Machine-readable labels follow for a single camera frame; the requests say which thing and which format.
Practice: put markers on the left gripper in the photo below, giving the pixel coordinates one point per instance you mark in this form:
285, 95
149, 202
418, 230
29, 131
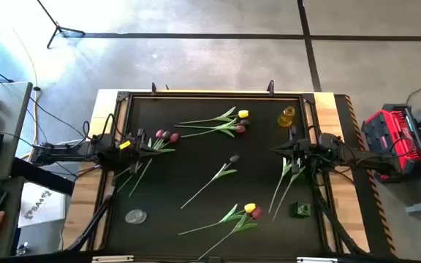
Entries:
130, 153

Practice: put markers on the black tripod stand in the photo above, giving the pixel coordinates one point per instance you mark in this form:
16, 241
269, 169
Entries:
58, 30

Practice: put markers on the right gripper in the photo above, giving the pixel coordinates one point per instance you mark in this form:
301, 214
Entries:
307, 149

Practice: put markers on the black clamp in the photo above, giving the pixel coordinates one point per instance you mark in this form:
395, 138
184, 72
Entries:
270, 87
154, 88

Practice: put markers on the green glass vase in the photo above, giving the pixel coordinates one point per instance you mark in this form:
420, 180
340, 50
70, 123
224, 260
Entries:
300, 209

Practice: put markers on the clear glass vase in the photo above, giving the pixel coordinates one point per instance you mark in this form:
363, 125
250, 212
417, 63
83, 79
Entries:
135, 216

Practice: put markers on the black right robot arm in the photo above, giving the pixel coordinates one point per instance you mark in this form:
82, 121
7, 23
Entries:
360, 157

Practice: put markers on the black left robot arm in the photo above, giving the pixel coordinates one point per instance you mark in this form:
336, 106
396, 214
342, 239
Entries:
71, 151

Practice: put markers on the black diagonal frame strut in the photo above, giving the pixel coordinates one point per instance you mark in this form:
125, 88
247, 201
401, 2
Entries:
338, 226
93, 223

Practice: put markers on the black metal table frame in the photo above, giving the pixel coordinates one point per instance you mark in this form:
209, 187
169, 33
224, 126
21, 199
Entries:
214, 95

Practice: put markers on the black yellow hazard strip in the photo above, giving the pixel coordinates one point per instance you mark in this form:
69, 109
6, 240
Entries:
356, 128

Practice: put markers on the grey desk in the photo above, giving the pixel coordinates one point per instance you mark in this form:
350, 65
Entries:
9, 120

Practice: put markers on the red and black power unit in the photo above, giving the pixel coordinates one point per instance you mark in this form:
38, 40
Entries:
393, 142

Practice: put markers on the white printed paper sheet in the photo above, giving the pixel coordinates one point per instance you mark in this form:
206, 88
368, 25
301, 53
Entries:
42, 204

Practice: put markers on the black flat bar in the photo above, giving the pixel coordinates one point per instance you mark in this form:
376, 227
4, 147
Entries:
42, 175

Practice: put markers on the green stems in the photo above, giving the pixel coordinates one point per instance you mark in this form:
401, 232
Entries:
244, 122

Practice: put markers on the silver metal bracket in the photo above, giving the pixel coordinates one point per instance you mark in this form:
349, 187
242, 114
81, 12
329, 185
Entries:
316, 260
112, 259

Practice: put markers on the yellow glass vase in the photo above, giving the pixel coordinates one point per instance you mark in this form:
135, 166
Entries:
286, 117

